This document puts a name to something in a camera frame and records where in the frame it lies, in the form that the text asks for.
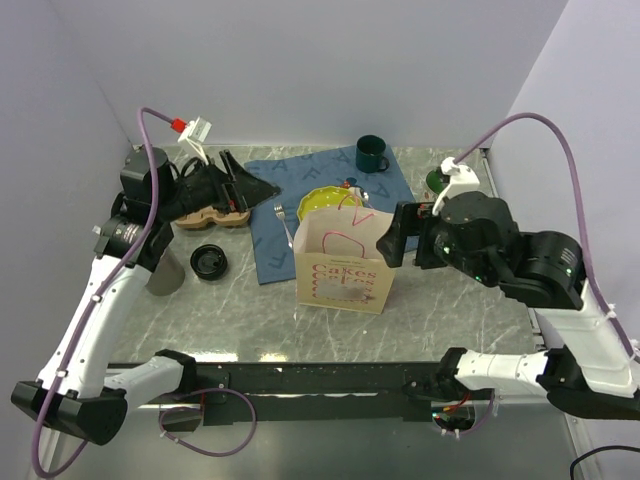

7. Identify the grey straw holder cup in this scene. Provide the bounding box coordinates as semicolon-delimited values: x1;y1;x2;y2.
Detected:
145;247;186;297

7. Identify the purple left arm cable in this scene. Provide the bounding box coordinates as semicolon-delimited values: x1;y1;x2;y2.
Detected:
30;106;176;477

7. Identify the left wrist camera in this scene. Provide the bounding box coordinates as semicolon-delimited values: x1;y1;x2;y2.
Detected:
170;117;212;165

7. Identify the silver spoon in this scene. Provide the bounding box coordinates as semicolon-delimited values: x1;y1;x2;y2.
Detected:
361;190;372;208

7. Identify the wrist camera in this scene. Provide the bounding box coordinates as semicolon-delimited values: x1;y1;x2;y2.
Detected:
170;117;212;165
432;157;480;216

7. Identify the kraft paper takeout bag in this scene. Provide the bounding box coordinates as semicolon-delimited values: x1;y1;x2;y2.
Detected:
293;192;395;314

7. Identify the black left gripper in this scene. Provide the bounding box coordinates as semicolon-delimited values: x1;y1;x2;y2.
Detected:
156;149;281;222

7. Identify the white green floral mug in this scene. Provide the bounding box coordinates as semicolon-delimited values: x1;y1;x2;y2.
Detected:
425;168;449;196

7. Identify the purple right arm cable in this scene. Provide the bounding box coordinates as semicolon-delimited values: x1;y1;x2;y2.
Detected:
452;112;640;356

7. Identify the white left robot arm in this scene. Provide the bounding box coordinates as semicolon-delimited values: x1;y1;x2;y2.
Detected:
11;147;281;445

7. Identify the yellow-green scalloped plate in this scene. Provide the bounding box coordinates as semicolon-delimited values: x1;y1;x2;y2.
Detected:
297;186;362;222

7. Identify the silver fork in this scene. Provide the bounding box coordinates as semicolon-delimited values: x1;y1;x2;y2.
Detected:
274;203;293;249

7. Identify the dark green mug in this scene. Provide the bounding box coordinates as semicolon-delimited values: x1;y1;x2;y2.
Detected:
356;135;390;174

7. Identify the small santa figurine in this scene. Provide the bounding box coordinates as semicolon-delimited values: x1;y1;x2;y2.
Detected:
341;177;364;198

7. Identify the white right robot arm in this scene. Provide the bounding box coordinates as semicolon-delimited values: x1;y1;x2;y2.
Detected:
376;191;639;420

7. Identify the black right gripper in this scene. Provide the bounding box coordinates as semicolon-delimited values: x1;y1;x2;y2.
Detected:
374;198;498;285

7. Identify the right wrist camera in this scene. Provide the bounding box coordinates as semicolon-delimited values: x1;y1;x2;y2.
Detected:
432;157;480;216

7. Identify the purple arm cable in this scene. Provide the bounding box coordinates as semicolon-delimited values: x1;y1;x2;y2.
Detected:
452;112;640;356
30;106;176;477

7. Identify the black cable bottom right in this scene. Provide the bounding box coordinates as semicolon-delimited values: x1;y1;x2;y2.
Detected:
569;444;640;480

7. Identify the blue letter placemat cloth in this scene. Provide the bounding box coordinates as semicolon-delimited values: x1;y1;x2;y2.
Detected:
245;146;414;285

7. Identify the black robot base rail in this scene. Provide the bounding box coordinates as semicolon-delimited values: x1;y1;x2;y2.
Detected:
137;359;501;426

